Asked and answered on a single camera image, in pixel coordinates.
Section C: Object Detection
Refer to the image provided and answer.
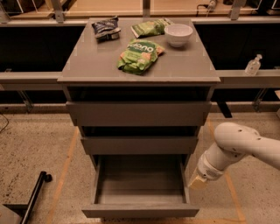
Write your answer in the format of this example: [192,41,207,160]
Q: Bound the grey middle drawer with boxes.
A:
[81,136,197,155]

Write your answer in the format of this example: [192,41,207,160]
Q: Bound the grey metal railing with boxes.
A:
[0,69,280,91]

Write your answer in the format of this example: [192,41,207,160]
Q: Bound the grey bottom drawer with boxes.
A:
[82,155,199,219]

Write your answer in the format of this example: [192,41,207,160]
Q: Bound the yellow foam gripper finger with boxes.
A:
[188,174,207,190]

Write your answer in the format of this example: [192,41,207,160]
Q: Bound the black cable on floor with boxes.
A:
[0,113,10,134]

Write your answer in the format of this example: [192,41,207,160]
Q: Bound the white bowl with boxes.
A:
[164,24,193,47]

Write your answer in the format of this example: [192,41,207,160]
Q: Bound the grey drawer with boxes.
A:
[81,136,197,155]
[82,155,199,219]
[66,101,211,127]

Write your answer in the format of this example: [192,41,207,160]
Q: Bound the grey top drawer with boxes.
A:
[66,101,211,127]

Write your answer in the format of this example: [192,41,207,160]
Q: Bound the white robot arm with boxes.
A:
[188,122,280,190]

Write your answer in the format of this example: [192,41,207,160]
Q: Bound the green chip bag front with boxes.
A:
[117,39,165,75]

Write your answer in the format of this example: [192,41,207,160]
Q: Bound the dark blue snack bag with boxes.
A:
[92,17,121,41]

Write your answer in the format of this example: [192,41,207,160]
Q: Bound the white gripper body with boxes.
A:
[197,154,224,182]

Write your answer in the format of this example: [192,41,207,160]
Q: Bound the green chip bag back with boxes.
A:
[131,17,173,39]

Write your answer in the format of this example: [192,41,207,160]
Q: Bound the grey drawer cabinet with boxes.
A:
[58,18,220,162]

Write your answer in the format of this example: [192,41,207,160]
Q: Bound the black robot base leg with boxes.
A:
[0,171,53,224]

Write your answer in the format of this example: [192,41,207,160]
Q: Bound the clear sanitizer bottle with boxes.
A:
[245,54,263,76]

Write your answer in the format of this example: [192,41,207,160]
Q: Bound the green chip bag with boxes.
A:
[117,39,165,75]
[131,17,173,39]

